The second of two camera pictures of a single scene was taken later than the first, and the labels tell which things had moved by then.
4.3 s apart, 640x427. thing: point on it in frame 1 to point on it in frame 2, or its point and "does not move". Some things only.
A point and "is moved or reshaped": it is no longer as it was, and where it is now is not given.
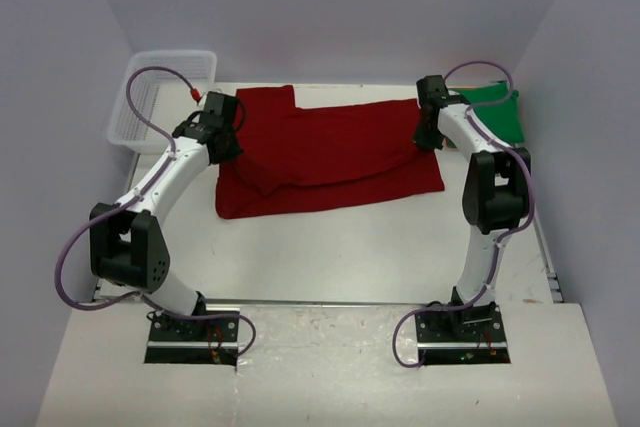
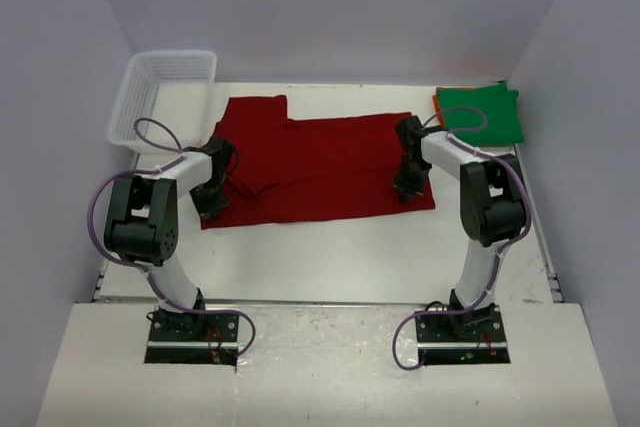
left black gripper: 232,152 to 210,209
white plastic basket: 160,98 does not move
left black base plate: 192,341 does not move
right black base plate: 472,335 does not move
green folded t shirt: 496,105 does not move
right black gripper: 426,144 to 406,189
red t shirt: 303,157 is moved or reshaped
